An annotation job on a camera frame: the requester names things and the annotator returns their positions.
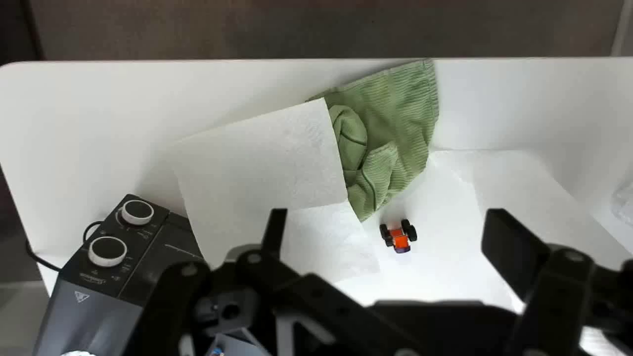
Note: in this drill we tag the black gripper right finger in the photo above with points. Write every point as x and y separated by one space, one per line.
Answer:
514 243

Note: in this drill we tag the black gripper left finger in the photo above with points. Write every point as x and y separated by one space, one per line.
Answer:
276 229

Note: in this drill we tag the white paper towel sheet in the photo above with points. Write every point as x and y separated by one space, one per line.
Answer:
257 164

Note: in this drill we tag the black microwave oven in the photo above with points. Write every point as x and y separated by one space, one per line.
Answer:
85 297

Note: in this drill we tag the small dark toy object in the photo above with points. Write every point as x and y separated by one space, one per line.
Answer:
397 237

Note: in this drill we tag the green cloth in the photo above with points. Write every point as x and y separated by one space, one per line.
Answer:
395 119

